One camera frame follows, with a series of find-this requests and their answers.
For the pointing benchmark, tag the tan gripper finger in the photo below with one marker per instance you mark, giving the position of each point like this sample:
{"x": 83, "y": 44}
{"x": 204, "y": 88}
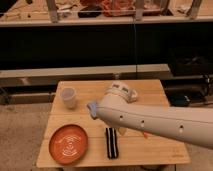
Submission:
{"x": 121, "y": 130}

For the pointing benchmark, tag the orange ceramic bowl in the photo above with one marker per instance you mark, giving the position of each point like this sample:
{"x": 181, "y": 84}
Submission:
{"x": 68, "y": 144}

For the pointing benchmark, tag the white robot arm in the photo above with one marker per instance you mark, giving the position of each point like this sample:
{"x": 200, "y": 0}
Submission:
{"x": 191, "y": 125}

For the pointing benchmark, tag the black white striped cloth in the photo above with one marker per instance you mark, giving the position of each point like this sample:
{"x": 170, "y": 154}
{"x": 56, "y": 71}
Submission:
{"x": 111, "y": 140}

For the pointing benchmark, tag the orange carrot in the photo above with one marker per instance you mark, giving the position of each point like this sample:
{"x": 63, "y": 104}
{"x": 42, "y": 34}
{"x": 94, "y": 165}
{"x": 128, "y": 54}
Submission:
{"x": 145, "y": 134}

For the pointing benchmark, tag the white plastic bottle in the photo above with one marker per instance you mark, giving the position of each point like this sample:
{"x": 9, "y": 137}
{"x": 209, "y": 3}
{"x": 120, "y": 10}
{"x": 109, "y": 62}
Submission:
{"x": 133, "y": 96}

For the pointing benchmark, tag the blue sponge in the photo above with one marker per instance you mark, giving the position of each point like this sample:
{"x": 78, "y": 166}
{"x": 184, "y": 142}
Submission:
{"x": 92, "y": 107}

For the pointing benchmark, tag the wooden table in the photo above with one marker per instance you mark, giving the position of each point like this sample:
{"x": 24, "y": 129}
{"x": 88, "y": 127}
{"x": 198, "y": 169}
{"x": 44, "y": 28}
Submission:
{"x": 134, "y": 147}

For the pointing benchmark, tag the translucent plastic cup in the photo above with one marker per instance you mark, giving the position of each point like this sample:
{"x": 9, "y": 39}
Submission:
{"x": 68, "y": 97}

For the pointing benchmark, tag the black bag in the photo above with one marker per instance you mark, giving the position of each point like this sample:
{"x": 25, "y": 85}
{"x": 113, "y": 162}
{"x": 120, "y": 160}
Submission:
{"x": 188, "y": 66}

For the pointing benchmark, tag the red cloth on shelf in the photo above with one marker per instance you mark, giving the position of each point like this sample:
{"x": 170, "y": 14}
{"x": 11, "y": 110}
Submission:
{"x": 117, "y": 8}

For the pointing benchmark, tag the black object on shelf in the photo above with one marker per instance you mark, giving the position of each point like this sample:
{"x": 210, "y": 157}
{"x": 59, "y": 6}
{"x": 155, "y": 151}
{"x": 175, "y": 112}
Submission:
{"x": 90, "y": 12}

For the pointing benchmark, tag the metal shelf rail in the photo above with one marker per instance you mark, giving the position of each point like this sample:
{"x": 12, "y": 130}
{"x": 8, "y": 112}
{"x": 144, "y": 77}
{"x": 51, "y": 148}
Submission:
{"x": 51, "y": 76}

